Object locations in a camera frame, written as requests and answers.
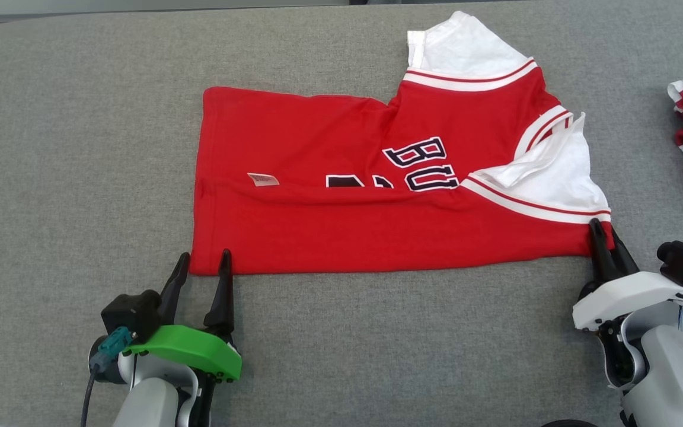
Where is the red white basketball jersey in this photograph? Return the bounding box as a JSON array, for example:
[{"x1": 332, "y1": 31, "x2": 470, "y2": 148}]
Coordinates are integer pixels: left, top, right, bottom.
[{"x1": 189, "y1": 11, "x2": 615, "y2": 276}]

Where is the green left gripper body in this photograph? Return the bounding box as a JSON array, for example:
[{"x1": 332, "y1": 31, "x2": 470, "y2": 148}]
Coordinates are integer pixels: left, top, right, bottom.
[{"x1": 122, "y1": 324, "x2": 242, "y2": 381}]

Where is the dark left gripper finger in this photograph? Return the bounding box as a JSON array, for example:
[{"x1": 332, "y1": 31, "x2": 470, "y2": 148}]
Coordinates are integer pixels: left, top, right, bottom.
[
  {"x1": 203, "y1": 248, "x2": 235, "y2": 336},
  {"x1": 158, "y1": 252, "x2": 191, "y2": 326}
]

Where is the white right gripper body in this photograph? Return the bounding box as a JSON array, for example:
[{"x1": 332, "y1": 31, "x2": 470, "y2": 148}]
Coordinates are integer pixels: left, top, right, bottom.
[{"x1": 573, "y1": 271, "x2": 683, "y2": 332}]

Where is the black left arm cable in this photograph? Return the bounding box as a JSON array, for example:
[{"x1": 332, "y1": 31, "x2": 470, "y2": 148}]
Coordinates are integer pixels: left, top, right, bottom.
[{"x1": 81, "y1": 368, "x2": 102, "y2": 427}]

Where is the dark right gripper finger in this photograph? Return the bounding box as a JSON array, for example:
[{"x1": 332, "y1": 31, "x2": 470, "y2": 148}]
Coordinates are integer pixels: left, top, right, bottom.
[
  {"x1": 611, "y1": 228, "x2": 640, "y2": 280},
  {"x1": 589, "y1": 218, "x2": 615, "y2": 286}
]

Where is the teal left cable connector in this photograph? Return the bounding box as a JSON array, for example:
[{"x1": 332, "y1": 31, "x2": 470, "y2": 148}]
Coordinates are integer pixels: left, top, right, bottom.
[{"x1": 97, "y1": 326, "x2": 135, "y2": 371}]

